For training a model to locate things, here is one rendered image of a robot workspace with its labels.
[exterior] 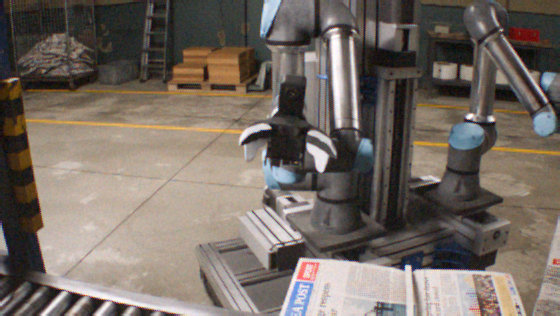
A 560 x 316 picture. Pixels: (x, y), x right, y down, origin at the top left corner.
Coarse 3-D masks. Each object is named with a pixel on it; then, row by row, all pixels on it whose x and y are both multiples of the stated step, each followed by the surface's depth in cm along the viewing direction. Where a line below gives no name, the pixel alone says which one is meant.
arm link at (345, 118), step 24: (336, 0) 121; (336, 24) 118; (336, 48) 116; (336, 72) 114; (336, 96) 112; (360, 96) 114; (336, 120) 109; (360, 120) 111; (336, 144) 106; (360, 144) 106; (336, 168) 107; (360, 168) 107
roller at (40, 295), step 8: (40, 288) 111; (48, 288) 112; (32, 296) 107; (40, 296) 108; (48, 296) 110; (24, 304) 104; (32, 304) 105; (40, 304) 107; (16, 312) 101; (24, 312) 102; (32, 312) 103
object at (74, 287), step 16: (0, 272) 116; (16, 272) 117; (32, 272) 117; (64, 288) 112; (80, 288) 112; (96, 288) 113; (112, 288) 113; (96, 304) 110; (128, 304) 107; (144, 304) 108; (160, 304) 108; (176, 304) 108; (192, 304) 109
